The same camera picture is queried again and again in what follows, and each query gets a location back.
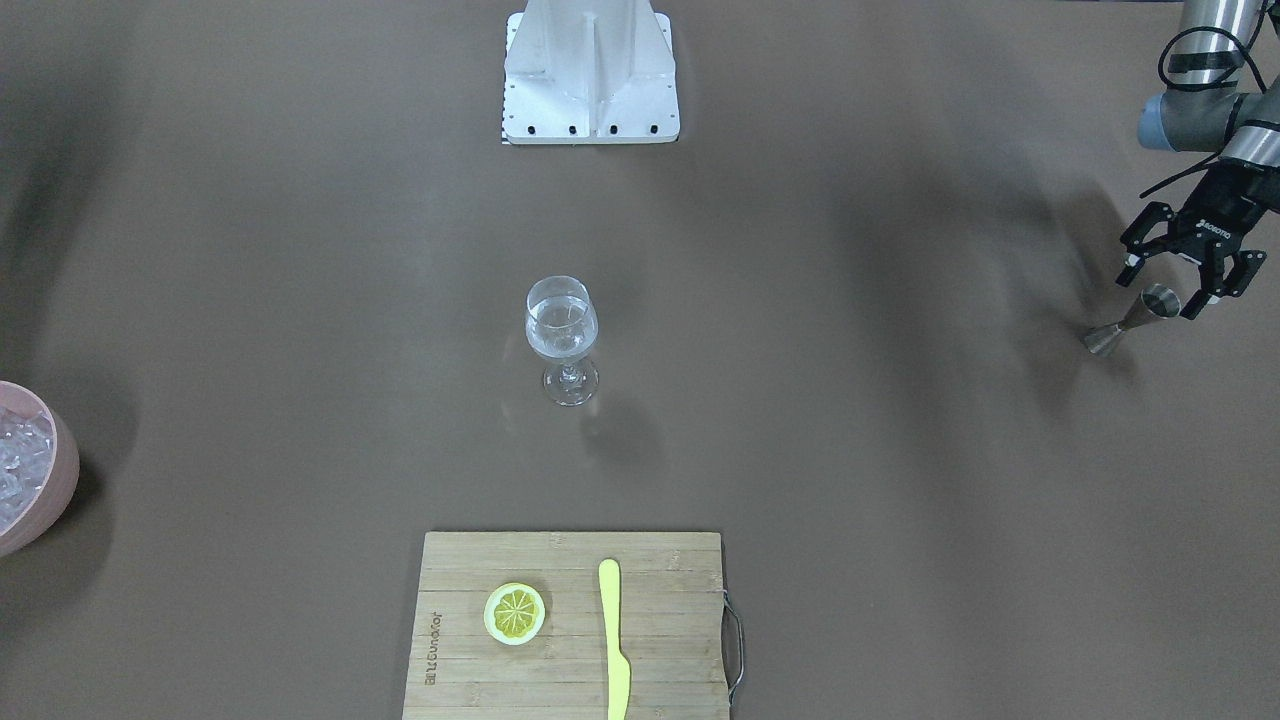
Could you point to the clear wine glass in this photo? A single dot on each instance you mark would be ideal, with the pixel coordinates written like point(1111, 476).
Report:
point(561, 327)

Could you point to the bamboo cutting board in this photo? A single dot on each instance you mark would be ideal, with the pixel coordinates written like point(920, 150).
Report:
point(674, 607)

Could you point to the pink bowl of ice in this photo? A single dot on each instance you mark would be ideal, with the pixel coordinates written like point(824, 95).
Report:
point(40, 467)

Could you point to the steel double jigger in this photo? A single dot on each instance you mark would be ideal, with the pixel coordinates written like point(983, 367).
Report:
point(1154, 303)

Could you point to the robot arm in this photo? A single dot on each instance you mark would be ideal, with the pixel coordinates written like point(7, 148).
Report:
point(1214, 102)

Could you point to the white camera column base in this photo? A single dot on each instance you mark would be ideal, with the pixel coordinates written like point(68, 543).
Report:
point(589, 73)

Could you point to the yellow plastic knife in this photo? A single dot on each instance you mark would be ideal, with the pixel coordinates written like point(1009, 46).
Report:
point(619, 672)

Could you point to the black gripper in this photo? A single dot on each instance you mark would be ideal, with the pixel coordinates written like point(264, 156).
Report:
point(1222, 209)

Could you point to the yellow lemon slice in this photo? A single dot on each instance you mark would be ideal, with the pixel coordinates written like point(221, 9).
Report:
point(514, 613)

